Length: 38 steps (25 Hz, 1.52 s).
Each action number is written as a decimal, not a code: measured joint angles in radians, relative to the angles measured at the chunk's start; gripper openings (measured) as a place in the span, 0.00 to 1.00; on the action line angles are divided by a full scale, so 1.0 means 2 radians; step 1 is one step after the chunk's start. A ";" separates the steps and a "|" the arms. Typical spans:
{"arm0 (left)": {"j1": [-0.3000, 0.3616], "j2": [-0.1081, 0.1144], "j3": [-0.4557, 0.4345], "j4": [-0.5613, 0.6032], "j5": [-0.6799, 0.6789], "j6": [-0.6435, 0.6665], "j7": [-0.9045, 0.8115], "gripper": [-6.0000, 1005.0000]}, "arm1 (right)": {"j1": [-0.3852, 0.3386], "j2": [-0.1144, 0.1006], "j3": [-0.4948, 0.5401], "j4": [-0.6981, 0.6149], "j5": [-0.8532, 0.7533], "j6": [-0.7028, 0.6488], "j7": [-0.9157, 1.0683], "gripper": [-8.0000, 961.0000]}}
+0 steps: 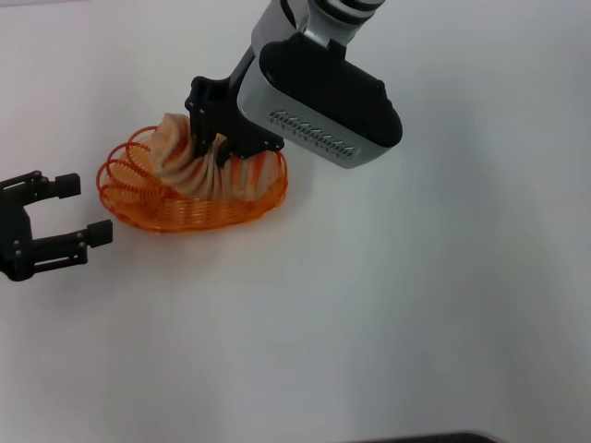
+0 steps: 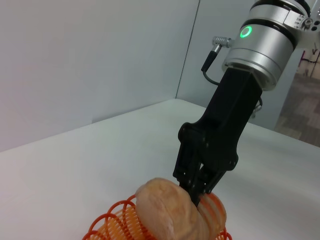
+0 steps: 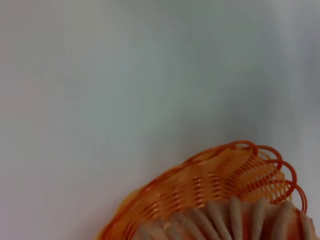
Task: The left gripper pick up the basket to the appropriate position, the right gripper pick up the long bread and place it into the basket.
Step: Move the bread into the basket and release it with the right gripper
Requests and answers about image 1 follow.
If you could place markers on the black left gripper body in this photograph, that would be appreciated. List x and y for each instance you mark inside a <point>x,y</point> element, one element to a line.
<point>14,235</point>

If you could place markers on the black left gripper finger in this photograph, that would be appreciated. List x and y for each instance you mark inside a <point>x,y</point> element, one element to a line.
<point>100,233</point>
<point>67,184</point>

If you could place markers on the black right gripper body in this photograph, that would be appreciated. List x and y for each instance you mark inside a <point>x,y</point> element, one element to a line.
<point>221,104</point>

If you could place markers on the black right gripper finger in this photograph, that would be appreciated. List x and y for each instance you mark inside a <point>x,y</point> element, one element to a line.
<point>199,129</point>
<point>251,140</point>

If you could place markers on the ridged orange striped bread loaf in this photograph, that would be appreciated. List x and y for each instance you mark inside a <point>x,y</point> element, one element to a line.
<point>177,161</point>

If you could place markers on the orange woven plastic basket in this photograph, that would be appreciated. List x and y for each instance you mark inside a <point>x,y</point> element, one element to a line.
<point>194,212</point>

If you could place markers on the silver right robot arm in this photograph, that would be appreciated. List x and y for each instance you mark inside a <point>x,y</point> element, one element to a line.
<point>323,18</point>

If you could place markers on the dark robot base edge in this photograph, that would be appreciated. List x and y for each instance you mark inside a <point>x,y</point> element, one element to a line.
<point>438,438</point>

